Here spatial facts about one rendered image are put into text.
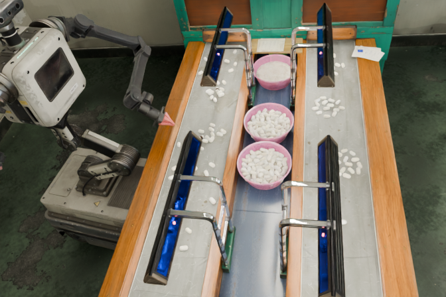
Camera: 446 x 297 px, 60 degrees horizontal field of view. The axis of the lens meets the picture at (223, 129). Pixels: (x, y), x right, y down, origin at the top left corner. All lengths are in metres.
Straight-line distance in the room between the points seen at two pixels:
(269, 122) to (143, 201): 0.78
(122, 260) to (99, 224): 0.66
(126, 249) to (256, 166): 0.72
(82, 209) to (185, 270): 0.89
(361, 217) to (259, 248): 0.46
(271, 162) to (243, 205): 0.25
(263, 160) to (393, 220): 0.65
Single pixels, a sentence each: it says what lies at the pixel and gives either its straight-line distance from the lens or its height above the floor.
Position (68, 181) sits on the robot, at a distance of 2.55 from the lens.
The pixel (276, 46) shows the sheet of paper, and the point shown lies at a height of 0.78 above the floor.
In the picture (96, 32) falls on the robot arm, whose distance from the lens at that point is 2.15.
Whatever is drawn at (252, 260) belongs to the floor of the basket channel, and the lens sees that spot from 1.76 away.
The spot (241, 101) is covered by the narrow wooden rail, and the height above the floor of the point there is 0.76.
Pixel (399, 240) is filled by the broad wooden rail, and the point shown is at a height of 0.76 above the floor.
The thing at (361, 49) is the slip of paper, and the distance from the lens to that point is 2.57.
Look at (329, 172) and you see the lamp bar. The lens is 1.46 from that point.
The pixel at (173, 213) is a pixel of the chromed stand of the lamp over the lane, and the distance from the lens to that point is 1.40.
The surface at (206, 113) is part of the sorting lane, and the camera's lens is 2.22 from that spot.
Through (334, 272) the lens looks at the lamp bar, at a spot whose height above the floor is 1.11.
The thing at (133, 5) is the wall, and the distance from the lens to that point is 3.80.
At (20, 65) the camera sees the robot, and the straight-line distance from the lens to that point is 1.73.
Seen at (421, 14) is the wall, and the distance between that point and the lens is 3.81.
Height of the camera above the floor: 2.29
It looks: 47 degrees down
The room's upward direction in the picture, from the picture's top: 11 degrees counter-clockwise
